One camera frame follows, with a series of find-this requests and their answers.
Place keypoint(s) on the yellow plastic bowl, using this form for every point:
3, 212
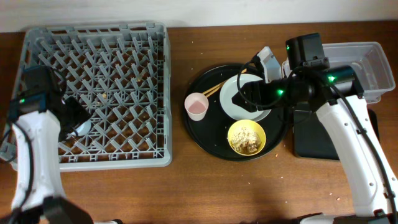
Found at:
250, 125

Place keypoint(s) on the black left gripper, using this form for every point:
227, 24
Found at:
80, 115

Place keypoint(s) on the round black tray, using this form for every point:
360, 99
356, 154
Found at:
211, 132

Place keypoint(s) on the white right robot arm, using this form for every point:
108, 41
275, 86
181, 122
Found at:
336, 96

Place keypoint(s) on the food scraps rice and nuts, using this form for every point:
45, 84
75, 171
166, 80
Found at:
245, 141

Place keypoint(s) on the grey plastic dishwasher rack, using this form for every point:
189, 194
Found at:
121, 75

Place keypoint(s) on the grey round plate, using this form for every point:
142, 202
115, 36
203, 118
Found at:
228, 90

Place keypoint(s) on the pink plastic cup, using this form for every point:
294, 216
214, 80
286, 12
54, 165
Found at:
196, 106

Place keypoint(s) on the clear plastic waste bin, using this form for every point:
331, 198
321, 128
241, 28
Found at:
369, 63

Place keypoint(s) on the black rectangular food tray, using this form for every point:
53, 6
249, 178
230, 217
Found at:
311, 139

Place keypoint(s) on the light blue plastic cup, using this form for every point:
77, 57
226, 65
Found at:
82, 130

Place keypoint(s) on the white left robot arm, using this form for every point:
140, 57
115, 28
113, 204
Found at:
40, 117

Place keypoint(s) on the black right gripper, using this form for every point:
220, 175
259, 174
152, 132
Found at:
252, 89

